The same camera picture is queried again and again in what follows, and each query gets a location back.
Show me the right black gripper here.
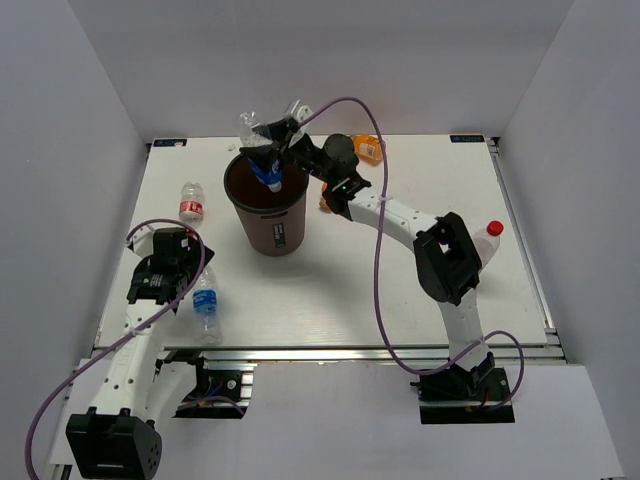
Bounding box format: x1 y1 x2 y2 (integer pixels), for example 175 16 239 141
240 118 336 185

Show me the blue label water bottle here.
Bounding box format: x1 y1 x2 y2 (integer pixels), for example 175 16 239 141
238 111 282 193
192 266 222 345

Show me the clear bottle red label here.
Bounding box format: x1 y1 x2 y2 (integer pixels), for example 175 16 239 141
179 182 205 225

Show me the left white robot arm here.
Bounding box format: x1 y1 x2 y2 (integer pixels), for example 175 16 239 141
65 226 214 479

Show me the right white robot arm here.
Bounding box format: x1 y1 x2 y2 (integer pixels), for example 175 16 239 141
241 118 494 399

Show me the brown plastic waste bin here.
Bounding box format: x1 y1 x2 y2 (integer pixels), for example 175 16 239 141
223 154 309 257

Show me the orange bottle with white label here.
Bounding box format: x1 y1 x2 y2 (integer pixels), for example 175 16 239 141
350 135 385 165

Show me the left blue corner sticker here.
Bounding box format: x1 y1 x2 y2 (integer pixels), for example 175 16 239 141
152 138 187 148

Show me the blue corner sticker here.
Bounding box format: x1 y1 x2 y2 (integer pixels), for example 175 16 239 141
152 138 187 148
449 134 485 143

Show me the right blue corner sticker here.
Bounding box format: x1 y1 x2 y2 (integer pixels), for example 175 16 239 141
449 134 485 143

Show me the red cap bottle at right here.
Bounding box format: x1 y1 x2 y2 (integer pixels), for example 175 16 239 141
472 220 504 270

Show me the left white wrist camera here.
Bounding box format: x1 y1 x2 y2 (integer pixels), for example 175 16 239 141
125 225 156 257

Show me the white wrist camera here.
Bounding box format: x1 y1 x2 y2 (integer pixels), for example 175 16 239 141
284 100 313 139
125 225 156 257

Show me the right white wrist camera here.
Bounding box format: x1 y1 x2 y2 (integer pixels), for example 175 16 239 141
284 100 313 139

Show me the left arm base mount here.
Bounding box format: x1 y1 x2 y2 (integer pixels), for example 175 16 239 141
155 350 249 419

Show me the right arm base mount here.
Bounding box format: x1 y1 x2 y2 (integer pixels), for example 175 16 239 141
410 352 515 425

